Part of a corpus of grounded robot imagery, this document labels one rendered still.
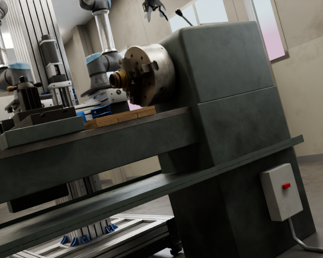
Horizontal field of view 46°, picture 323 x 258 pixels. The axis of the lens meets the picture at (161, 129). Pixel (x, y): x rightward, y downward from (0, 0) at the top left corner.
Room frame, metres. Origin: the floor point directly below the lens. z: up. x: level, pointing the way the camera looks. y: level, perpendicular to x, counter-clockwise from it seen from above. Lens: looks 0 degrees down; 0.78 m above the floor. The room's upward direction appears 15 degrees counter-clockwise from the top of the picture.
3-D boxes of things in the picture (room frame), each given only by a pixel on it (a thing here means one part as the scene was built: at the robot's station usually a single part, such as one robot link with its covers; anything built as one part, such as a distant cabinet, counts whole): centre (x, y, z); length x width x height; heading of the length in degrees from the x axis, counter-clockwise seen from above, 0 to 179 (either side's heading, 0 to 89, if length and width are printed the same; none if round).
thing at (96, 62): (2.54, 0.31, 1.33); 0.13 x 0.12 x 0.14; 133
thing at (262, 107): (2.21, -0.32, 0.43); 0.60 x 0.48 x 0.86; 123
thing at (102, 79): (2.53, 0.31, 1.21); 0.15 x 0.15 x 0.10
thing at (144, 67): (1.86, 0.02, 1.09); 0.12 x 0.11 x 0.05; 33
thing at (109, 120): (1.83, 0.23, 0.89); 0.36 x 0.30 x 0.04; 33
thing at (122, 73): (1.89, 0.13, 1.08); 0.09 x 0.09 x 0.09; 34
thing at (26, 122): (1.66, 0.51, 0.95); 0.43 x 0.18 x 0.04; 33
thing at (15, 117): (1.73, 0.52, 1.00); 0.20 x 0.10 x 0.05; 123
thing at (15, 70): (2.24, 0.72, 1.33); 0.13 x 0.12 x 0.14; 57
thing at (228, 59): (2.21, -0.32, 1.06); 0.59 x 0.48 x 0.39; 123
